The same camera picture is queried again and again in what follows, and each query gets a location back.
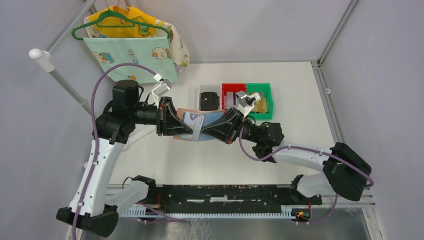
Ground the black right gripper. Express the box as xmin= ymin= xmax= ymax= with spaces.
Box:
xmin=200 ymin=107 xmax=262 ymax=145

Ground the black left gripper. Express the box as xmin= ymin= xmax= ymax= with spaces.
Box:
xmin=130 ymin=96 xmax=193 ymax=136

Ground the white printed credit card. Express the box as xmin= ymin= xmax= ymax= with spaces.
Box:
xmin=180 ymin=111 xmax=205 ymax=141

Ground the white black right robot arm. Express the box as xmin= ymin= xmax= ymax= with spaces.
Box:
xmin=201 ymin=108 xmax=374 ymax=204

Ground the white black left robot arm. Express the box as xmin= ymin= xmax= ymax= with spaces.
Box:
xmin=56 ymin=79 xmax=193 ymax=238

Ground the silver cards stack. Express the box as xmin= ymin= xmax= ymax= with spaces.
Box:
xmin=224 ymin=91 xmax=238 ymax=110

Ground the gold cards stack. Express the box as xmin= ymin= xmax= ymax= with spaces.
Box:
xmin=252 ymin=93 xmax=268 ymax=114

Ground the white plastic bin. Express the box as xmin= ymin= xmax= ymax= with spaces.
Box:
xmin=197 ymin=84 xmax=222 ymax=111

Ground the red plastic bin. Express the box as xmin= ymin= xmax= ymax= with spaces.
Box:
xmin=221 ymin=83 xmax=247 ymax=110

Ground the green plastic bin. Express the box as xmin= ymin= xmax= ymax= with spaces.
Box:
xmin=246 ymin=83 xmax=274 ymax=121

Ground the mint cartoon print cloth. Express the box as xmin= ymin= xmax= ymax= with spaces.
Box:
xmin=83 ymin=36 xmax=179 ymax=83

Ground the green clothes hanger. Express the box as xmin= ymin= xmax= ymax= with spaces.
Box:
xmin=71 ymin=7 xmax=172 ymax=41

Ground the yellow child shirt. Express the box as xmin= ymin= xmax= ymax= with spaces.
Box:
xmin=86 ymin=5 xmax=168 ymax=38

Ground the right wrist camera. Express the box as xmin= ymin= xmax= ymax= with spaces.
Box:
xmin=236 ymin=91 xmax=262 ymax=118

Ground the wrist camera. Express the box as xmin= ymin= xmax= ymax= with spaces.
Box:
xmin=236 ymin=91 xmax=262 ymax=118
xmin=151 ymin=79 xmax=173 ymax=108

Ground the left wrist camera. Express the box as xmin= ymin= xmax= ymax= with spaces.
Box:
xmin=151 ymin=79 xmax=173 ymax=108

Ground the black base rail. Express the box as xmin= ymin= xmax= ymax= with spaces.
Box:
xmin=143 ymin=184 xmax=323 ymax=214

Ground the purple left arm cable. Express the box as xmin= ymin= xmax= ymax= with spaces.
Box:
xmin=71 ymin=62 xmax=162 ymax=240

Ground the white cable duct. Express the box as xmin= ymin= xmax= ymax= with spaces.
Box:
xmin=121 ymin=205 xmax=300 ymax=220

